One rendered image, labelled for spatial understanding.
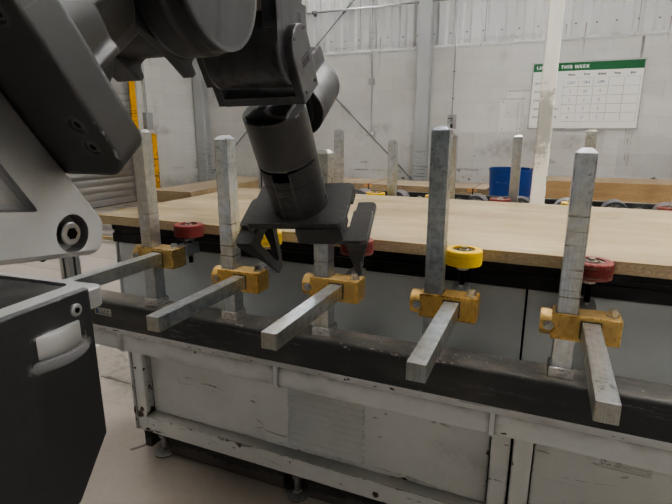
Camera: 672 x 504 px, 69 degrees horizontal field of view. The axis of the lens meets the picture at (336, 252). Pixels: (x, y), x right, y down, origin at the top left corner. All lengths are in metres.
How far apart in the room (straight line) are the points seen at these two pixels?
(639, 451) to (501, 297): 0.40
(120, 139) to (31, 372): 0.22
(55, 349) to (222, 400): 1.38
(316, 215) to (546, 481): 1.14
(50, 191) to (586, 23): 8.12
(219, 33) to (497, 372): 0.87
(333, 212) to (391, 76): 8.06
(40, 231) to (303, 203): 0.29
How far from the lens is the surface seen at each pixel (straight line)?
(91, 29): 0.23
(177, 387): 1.85
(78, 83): 0.19
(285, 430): 1.66
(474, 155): 8.18
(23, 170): 0.21
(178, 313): 1.01
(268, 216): 0.49
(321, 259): 1.07
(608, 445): 1.15
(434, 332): 0.85
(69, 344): 0.39
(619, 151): 8.16
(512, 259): 1.14
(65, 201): 0.23
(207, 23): 0.28
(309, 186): 0.46
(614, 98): 8.13
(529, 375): 1.03
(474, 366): 1.04
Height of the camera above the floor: 1.16
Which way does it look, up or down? 14 degrees down
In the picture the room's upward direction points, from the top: straight up
